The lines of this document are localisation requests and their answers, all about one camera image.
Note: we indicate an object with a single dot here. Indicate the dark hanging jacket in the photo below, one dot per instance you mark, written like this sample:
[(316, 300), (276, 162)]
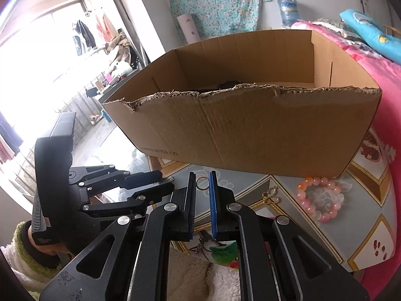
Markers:
[(83, 34)]

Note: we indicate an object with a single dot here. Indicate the blue water bottle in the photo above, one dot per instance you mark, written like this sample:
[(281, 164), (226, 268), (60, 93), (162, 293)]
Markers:
[(288, 12)]

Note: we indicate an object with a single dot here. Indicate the pink hanging garment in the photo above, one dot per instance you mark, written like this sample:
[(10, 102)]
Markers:
[(101, 23)]

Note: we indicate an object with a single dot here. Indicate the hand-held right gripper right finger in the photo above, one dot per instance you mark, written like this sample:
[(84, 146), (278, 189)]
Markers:
[(214, 207)]

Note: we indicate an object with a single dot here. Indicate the black and purple smart watch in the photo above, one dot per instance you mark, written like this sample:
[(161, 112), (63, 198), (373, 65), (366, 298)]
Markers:
[(219, 86)]

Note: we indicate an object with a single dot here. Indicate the person's left forearm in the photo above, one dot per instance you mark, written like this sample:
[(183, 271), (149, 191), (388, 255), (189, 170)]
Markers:
[(18, 263)]

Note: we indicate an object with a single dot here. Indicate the pink rolled tube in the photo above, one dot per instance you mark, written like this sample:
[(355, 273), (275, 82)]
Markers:
[(188, 26)]

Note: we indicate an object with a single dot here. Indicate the wooden chair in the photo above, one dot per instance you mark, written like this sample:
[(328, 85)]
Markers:
[(390, 29)]

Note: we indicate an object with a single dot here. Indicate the fruit print tablecloth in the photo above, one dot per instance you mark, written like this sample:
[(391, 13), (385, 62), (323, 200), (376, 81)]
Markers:
[(250, 191)]

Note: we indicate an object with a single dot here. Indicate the metal window railing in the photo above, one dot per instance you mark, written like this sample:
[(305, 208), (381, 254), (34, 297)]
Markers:
[(78, 109)]

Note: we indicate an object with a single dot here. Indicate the floral teal cloth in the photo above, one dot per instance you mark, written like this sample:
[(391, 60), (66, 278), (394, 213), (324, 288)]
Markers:
[(216, 6)]

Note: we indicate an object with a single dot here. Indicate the pink blanket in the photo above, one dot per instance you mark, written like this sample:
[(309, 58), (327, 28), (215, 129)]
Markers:
[(388, 106)]

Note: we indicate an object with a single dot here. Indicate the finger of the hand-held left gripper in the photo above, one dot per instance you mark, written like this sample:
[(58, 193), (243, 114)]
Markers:
[(150, 194), (125, 177)]

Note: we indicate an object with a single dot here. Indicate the pile of bags and clothes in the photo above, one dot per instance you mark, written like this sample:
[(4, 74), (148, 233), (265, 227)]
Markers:
[(120, 48)]

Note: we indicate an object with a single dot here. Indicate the brown cardboard box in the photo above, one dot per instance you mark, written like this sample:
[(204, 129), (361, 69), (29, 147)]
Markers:
[(250, 131)]

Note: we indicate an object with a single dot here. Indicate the white plastic bag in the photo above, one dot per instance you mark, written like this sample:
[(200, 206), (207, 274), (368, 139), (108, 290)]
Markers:
[(120, 69)]

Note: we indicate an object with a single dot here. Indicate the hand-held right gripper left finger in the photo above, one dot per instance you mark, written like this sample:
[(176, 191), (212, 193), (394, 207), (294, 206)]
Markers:
[(191, 207)]

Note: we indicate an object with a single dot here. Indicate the white fluffy garment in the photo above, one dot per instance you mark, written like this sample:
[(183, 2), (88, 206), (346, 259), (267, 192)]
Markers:
[(191, 276)]

